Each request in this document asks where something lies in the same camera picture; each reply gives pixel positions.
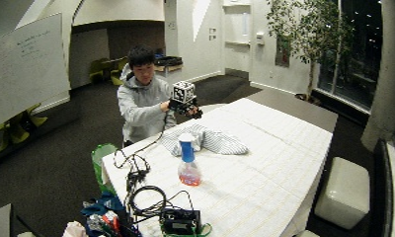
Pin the green chair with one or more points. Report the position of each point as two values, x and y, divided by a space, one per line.
100 158

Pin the blue bag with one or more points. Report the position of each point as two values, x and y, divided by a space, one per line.
106 202

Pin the the person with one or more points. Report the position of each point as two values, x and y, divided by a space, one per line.
140 102

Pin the white marker cube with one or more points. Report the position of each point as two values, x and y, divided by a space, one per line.
183 92

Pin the white wall thermostat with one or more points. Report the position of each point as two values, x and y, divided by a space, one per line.
259 38

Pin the large whiteboard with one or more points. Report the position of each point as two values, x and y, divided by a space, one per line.
24 69

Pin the striped grey white cloth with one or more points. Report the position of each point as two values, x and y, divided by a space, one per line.
219 141

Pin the yellow-green chairs group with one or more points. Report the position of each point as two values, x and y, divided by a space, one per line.
106 69

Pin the black bag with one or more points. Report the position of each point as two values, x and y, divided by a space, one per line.
168 61

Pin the black electronic box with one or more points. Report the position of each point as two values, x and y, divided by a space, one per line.
179 222

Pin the yellow-green lounge chair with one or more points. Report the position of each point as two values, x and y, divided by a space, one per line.
19 130

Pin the white covered table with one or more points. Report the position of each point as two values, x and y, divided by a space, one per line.
267 158

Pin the dark framed wall picture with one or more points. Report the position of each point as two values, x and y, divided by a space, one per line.
283 52

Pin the potted indoor tree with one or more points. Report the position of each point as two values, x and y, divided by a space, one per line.
309 36

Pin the white cushioned stool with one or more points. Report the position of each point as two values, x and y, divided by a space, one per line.
343 194

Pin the spray bottle with blue nozzle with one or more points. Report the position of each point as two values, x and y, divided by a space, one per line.
188 171

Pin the grey table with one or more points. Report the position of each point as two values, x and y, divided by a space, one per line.
294 110

